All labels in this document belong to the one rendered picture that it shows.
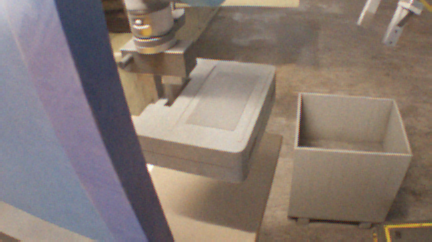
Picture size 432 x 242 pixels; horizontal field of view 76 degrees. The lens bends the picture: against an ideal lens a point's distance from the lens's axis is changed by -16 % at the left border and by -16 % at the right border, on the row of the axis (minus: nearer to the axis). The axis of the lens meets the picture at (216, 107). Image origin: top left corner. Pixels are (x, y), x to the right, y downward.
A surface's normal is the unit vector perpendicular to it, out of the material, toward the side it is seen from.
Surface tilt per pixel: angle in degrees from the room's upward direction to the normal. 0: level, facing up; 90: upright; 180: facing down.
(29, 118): 90
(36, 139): 90
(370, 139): 90
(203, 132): 0
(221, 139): 0
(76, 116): 90
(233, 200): 0
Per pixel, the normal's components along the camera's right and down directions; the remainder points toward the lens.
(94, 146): -0.30, 0.58
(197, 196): -0.10, -0.80
